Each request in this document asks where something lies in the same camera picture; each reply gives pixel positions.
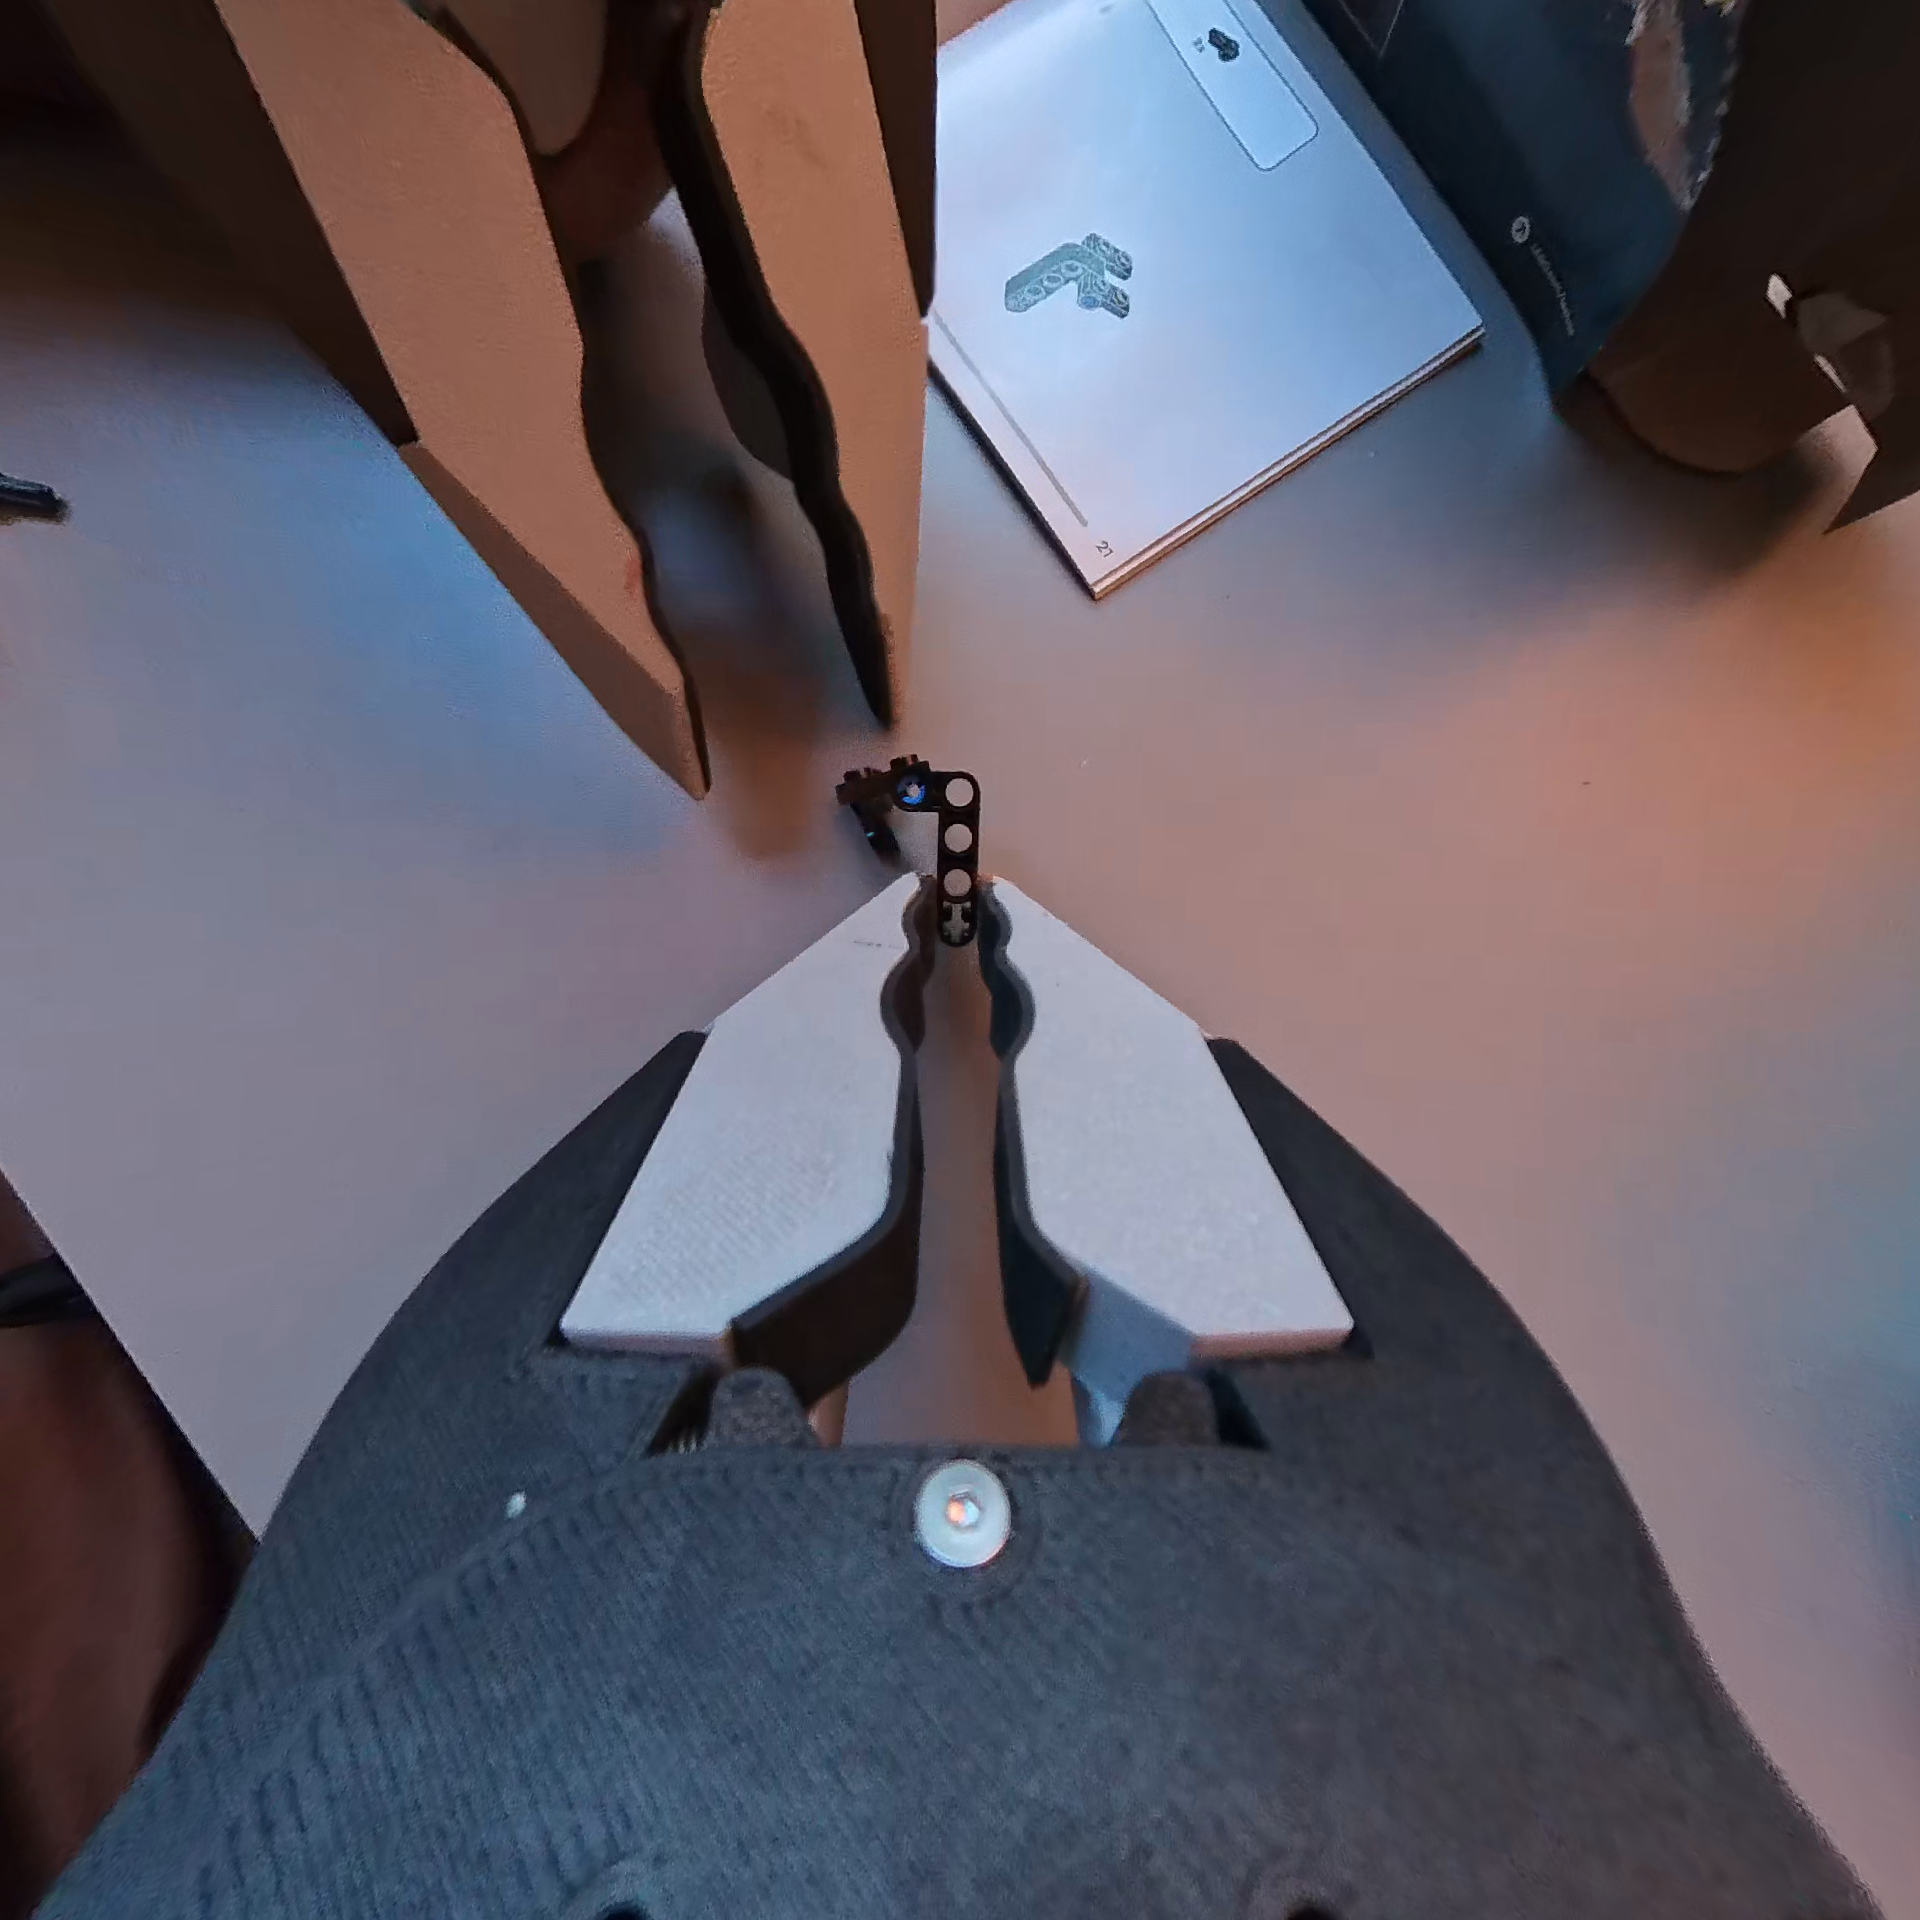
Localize dark lego set box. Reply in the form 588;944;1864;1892
1301;0;1920;532

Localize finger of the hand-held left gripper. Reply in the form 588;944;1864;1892
654;0;940;729
45;0;810;800

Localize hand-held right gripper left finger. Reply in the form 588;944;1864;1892
560;872;926;1407

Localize white lego instruction booklet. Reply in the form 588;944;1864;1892
926;0;1491;604

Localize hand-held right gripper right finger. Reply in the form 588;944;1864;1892
977;876;1354;1446

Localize black lego beam assembly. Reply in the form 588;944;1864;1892
837;764;985;957

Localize person's left hand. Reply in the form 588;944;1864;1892
540;79;686;272

